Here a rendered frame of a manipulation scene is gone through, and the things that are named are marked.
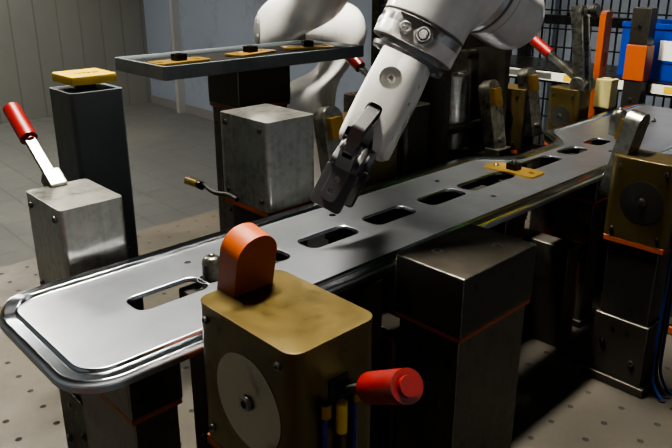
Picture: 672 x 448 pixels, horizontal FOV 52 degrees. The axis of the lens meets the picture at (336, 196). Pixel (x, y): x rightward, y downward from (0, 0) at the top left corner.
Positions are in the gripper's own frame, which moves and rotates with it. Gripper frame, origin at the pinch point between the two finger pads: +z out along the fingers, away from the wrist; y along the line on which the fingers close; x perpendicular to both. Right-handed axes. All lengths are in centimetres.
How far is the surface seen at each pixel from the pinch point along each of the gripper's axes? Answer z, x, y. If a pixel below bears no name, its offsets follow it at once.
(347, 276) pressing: 6.4, -4.8, -0.9
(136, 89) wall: 65, 289, 569
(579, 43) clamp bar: -41, -21, 76
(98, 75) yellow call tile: 2.2, 35.2, 13.3
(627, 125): -23.6, -27.2, 29.5
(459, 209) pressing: -3.7, -12.4, 19.1
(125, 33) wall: 20, 314, 550
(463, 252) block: -1.2, -13.5, -1.7
